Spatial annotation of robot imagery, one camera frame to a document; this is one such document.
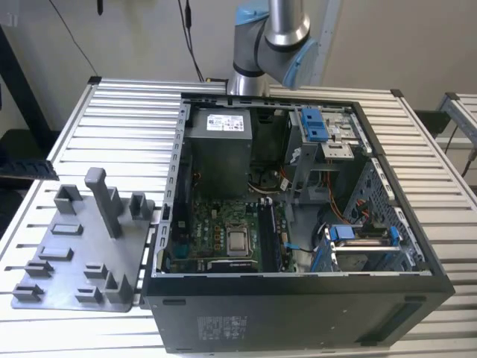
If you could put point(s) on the black RAM slot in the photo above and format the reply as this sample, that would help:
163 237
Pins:
271 238
263 238

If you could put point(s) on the black hanging stick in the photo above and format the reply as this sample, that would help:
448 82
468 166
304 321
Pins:
98 7

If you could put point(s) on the grey metal disk bay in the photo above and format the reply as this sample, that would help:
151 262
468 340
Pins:
322 257

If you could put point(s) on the blue plastic drive latch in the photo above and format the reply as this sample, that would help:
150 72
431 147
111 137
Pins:
313 123

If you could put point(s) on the grey power supply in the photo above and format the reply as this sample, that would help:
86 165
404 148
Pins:
220 164

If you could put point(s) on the silver CPU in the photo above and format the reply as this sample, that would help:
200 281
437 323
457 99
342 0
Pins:
238 243

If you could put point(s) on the grey metal drive cage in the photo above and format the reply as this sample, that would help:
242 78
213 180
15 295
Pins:
335 151

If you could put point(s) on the black PC case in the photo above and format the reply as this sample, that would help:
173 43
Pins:
261 317

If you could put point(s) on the aluminium side table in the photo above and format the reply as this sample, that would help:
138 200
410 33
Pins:
460 112

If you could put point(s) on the grey plastic parts rack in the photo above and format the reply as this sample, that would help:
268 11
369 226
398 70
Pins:
93 253

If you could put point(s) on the blue carrier disk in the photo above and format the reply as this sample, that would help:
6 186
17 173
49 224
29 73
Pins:
341 234

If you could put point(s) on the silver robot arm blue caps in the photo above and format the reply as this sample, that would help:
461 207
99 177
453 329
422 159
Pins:
275 41

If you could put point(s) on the black slanted frame bar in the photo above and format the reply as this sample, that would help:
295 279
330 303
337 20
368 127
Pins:
22 82

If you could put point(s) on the green motherboard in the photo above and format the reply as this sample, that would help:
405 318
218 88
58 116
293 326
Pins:
208 223

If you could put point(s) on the blue RAM stick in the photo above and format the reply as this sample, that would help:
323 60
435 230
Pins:
30 170

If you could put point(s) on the black box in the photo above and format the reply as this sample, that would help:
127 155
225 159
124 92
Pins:
432 123

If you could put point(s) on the black graphics card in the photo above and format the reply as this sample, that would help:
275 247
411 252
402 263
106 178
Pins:
233 266

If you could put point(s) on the black table corner cap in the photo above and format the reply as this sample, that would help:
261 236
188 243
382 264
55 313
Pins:
95 79
397 93

